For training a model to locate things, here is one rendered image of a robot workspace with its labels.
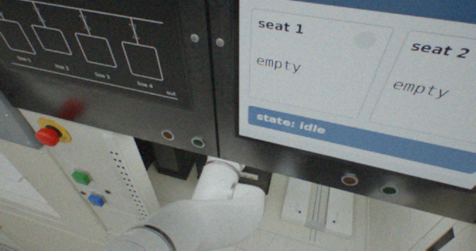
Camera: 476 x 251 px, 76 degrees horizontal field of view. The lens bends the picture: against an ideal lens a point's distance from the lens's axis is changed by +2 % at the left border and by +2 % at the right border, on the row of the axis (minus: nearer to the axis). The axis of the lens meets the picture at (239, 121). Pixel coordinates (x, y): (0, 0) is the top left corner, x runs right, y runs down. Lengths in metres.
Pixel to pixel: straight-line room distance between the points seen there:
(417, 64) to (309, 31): 0.10
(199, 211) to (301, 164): 0.18
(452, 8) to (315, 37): 0.10
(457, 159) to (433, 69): 0.12
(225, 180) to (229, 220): 0.13
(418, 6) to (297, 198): 0.82
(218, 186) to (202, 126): 0.23
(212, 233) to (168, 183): 0.60
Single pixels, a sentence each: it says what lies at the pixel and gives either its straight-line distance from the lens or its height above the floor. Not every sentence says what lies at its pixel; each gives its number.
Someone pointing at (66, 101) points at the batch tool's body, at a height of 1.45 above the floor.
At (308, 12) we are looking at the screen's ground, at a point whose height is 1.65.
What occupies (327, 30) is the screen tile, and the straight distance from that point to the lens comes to 0.29.
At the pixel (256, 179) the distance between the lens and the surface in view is 0.85.
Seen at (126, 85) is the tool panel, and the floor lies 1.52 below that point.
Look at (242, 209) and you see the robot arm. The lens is 0.54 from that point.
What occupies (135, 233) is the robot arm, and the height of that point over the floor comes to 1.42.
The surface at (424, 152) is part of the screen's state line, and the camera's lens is 0.39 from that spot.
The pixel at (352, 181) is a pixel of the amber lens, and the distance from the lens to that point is 0.44.
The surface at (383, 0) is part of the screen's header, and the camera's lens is 0.28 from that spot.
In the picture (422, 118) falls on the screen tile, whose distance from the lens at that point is 0.36.
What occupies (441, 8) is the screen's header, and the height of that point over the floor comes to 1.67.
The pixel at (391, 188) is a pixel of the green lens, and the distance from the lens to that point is 0.45.
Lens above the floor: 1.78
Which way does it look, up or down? 46 degrees down
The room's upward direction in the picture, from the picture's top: straight up
